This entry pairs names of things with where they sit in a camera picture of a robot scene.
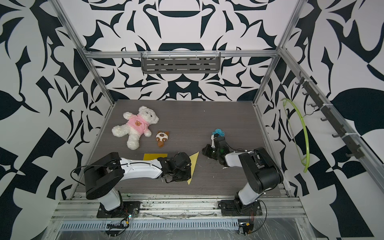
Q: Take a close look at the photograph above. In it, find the light yellow square paper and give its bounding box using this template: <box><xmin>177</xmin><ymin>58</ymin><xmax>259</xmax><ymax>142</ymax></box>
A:
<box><xmin>187</xmin><ymin>152</ymin><xmax>200</xmax><ymax>185</ymax></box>

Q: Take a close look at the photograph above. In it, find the dark yellow square paper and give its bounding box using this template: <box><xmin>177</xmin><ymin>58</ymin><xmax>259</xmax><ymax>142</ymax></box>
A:
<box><xmin>143</xmin><ymin>154</ymin><xmax>168</xmax><ymax>161</ymax></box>

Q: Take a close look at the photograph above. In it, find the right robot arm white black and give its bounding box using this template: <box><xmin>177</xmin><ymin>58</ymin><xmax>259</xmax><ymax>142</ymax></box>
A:
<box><xmin>202</xmin><ymin>134</ymin><xmax>284</xmax><ymax>217</ymax></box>

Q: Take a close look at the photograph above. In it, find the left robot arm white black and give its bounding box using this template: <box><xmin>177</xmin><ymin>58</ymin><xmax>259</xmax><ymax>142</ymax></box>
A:
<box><xmin>71</xmin><ymin>152</ymin><xmax>196</xmax><ymax>219</ymax></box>

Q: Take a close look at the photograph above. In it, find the turquoise yarn ball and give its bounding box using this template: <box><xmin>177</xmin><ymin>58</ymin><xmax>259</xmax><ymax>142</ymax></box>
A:
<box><xmin>212</xmin><ymin>129</ymin><xmax>225</xmax><ymax>137</ymax></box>

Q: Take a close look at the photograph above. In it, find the small brown white plush toy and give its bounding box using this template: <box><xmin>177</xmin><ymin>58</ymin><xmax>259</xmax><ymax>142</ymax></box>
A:
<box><xmin>156</xmin><ymin>131</ymin><xmax>170</xmax><ymax>148</ymax></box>

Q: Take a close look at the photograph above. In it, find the white teddy bear pink shirt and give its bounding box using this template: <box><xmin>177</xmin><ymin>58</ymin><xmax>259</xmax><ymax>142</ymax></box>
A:
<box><xmin>112</xmin><ymin>106</ymin><xmax>159</xmax><ymax>150</ymax></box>

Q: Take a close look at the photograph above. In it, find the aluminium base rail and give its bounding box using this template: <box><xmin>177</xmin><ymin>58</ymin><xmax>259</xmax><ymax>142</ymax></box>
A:
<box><xmin>51</xmin><ymin>194</ymin><xmax>307</xmax><ymax>221</ymax></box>

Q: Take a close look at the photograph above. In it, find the white perforated cable duct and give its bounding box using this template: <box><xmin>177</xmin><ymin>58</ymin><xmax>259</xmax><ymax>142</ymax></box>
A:
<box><xmin>60</xmin><ymin>219</ymin><xmax>239</xmax><ymax>232</ymax></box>

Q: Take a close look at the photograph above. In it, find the grey slotted wall shelf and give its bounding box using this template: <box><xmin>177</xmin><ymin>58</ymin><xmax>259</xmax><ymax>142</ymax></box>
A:
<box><xmin>141</xmin><ymin>51</ymin><xmax>221</xmax><ymax>74</ymax></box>

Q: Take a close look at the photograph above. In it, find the black wall hook rail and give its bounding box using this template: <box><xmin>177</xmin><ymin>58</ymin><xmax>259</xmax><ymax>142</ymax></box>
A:
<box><xmin>299</xmin><ymin>71</ymin><xmax>365</xmax><ymax>159</ymax></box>

